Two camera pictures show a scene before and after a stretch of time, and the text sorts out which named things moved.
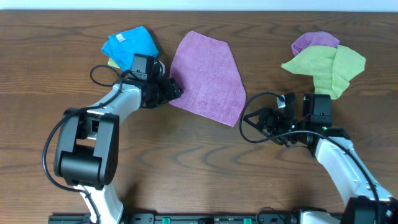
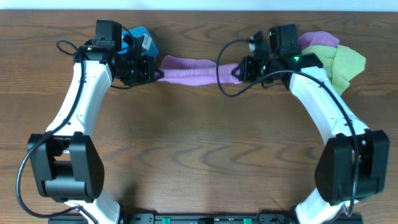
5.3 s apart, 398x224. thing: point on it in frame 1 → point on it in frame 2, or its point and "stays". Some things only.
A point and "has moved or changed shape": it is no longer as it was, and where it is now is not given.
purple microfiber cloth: (208, 77) has moved or changed shape
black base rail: (191, 218) stays
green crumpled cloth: (331, 66) stays
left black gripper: (168, 90) → (150, 70)
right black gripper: (267, 112) → (247, 64)
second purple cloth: (313, 38) stays
